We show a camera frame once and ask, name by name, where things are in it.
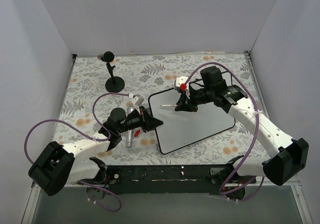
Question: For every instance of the floral table mat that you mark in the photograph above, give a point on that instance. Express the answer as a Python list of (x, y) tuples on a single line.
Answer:
[(86, 104)]

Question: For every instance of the black microphone stand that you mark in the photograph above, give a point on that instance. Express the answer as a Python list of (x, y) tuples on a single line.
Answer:
[(114, 84)]

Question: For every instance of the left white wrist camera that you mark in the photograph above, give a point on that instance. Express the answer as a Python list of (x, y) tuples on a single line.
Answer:
[(137, 100)]

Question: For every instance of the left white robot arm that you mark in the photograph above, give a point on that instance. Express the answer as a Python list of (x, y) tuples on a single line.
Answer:
[(61, 164)]

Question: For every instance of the red white marker pen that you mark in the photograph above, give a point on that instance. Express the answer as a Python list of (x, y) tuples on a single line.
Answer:
[(168, 106)]

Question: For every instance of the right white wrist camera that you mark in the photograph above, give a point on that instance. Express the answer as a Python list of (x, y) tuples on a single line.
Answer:
[(181, 86)]

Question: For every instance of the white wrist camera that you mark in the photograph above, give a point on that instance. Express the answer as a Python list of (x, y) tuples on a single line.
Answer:
[(137, 100), (181, 86)]

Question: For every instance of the white whiteboard black frame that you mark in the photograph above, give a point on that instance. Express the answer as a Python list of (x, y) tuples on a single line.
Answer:
[(181, 129)]

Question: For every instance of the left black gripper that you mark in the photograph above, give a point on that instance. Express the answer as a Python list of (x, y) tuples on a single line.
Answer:
[(144, 119)]

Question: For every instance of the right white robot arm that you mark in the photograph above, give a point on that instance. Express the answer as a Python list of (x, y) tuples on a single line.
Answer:
[(286, 156)]

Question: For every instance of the black base bar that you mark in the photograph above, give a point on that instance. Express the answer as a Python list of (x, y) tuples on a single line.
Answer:
[(133, 179)]

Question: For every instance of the silver microphone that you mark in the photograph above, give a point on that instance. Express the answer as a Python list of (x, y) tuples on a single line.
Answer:
[(129, 135)]

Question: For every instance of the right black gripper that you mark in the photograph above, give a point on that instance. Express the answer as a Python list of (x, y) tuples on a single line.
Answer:
[(196, 98)]

